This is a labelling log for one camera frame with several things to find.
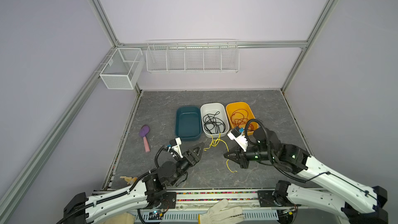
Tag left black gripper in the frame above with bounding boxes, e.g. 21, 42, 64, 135
169, 142, 205, 187

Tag yellow cable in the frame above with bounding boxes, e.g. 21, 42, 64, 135
217, 138, 237, 173
203, 133, 222, 151

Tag black cable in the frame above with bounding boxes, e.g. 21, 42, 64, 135
203, 110, 227, 135

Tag red cable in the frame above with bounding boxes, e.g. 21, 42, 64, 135
229, 108, 257, 131

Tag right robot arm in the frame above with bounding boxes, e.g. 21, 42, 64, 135
224, 119, 389, 224

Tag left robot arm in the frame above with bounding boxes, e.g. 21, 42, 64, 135
58, 143, 205, 224

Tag teal plastic bin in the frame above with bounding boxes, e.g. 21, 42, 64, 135
175, 106, 202, 142

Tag white plastic bin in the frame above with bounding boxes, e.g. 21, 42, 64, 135
200, 103, 230, 139

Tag yellow plastic bin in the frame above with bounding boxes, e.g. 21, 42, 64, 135
226, 102, 255, 129

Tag white work glove centre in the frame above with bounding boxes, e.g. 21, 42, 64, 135
198, 199, 245, 224

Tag white work glove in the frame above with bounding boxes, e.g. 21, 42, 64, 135
198, 199, 245, 224
103, 213, 136, 224

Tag purple pink hairbrush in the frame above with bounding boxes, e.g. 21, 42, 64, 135
139, 125, 150, 152

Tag small wooden hand figure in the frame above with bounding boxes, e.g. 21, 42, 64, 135
120, 176, 138, 185

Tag white work glove left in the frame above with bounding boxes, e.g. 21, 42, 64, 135
103, 213, 136, 224

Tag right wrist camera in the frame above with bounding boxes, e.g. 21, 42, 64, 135
227, 127, 248, 152

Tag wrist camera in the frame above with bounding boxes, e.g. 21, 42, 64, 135
227, 127, 248, 152
166, 138, 183, 161

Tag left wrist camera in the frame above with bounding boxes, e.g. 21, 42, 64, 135
166, 138, 183, 161

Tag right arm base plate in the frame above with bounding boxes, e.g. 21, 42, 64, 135
257, 190, 294, 207

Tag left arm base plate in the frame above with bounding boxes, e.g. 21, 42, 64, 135
152, 191, 177, 209

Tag long white wire basket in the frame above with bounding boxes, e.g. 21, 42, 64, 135
146, 39, 240, 73

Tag white wire mesh box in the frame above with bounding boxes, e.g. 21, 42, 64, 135
99, 48, 145, 90

